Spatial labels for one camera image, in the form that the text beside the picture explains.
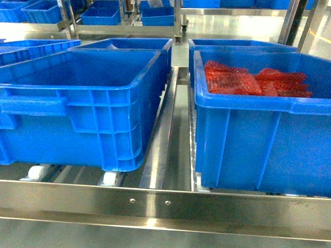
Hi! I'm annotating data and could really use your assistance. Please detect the blue bin rear left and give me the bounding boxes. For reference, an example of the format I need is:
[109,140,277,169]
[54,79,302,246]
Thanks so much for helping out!
[69,38,173,73]

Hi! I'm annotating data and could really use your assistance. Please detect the steel flow rack shelf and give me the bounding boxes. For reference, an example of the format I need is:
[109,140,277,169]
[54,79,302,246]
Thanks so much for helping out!
[1,67,330,247]

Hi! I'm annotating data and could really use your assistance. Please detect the blue bin rear right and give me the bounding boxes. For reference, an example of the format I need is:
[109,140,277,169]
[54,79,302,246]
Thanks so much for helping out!
[188,39,297,88]

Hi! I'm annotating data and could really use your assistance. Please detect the blue bin front left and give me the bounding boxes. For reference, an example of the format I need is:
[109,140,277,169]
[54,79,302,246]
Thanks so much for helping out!
[1,49,168,172]

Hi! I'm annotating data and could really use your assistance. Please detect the blue bin with red bags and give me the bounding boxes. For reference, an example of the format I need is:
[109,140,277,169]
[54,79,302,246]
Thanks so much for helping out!
[193,51,330,197]

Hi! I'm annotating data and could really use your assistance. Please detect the blue bin far left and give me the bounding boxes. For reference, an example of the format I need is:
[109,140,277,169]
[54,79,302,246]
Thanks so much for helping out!
[1,39,81,66]

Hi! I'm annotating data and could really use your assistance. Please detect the red bubble wrap bags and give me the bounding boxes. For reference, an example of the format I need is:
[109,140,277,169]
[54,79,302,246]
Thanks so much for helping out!
[204,60,312,98]

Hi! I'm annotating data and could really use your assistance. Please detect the background steel cart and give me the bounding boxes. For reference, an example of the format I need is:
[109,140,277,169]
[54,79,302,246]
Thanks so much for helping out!
[56,0,187,45]

